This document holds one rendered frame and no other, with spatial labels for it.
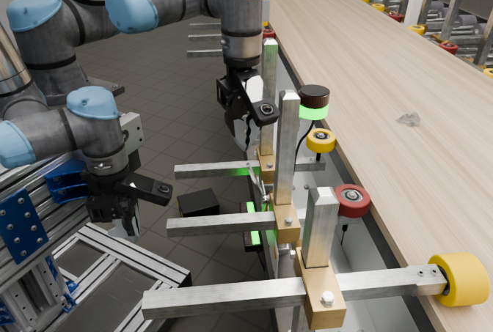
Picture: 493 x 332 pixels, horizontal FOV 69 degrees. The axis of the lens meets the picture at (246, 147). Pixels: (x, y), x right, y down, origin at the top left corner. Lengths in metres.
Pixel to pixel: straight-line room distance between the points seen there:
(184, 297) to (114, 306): 0.96
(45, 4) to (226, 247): 1.37
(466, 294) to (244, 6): 0.57
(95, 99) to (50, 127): 0.08
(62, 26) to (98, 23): 0.09
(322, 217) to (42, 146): 0.44
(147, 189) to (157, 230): 1.30
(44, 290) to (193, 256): 0.75
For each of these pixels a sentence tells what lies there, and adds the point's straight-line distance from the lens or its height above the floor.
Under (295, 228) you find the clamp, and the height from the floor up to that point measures 0.87.
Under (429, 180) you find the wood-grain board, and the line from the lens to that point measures 0.96.
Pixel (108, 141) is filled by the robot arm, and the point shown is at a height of 1.10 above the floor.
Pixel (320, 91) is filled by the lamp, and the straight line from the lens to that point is 0.70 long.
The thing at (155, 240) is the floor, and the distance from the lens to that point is 1.98.
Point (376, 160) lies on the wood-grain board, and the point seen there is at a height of 0.90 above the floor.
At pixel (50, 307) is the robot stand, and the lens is 1.42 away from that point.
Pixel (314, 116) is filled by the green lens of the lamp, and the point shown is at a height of 1.11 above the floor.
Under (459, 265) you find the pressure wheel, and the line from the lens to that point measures 0.67.
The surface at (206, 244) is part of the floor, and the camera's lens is 1.92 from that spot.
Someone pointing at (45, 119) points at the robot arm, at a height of 1.16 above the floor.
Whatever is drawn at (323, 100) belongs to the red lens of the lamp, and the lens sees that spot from 0.69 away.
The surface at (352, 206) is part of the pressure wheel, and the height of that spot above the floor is 0.91.
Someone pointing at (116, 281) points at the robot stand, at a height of 0.21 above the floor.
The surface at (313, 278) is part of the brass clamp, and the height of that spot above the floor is 0.97.
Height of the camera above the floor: 1.44
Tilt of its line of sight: 34 degrees down
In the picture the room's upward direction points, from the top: straight up
